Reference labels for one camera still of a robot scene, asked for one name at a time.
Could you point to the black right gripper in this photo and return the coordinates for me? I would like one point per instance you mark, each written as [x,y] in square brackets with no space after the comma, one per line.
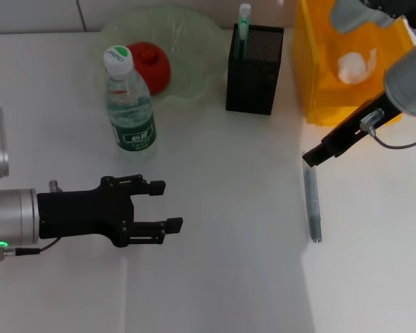
[353,133]

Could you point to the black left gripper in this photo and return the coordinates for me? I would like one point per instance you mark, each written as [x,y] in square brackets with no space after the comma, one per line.
[83,215]

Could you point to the grey marker pen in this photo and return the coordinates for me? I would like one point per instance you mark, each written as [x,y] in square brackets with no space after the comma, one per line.
[313,204]

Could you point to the white paper ball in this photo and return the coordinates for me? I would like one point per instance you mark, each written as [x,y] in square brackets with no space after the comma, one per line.
[352,67]

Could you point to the green label water bottle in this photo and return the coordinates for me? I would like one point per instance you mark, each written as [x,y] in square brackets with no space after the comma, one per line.
[131,111]

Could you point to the red-orange fruit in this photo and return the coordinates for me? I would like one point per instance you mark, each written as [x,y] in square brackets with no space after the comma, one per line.
[156,69]

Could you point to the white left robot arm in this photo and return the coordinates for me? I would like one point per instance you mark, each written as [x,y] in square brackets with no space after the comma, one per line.
[10,218]

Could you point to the black mesh pen holder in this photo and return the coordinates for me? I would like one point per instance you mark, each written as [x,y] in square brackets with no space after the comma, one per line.
[253,83]

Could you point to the green glass fruit plate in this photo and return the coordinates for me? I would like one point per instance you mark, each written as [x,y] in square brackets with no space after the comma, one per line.
[190,52]

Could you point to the yellow plastic bin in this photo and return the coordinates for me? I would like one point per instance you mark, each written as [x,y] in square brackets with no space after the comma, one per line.
[322,86]

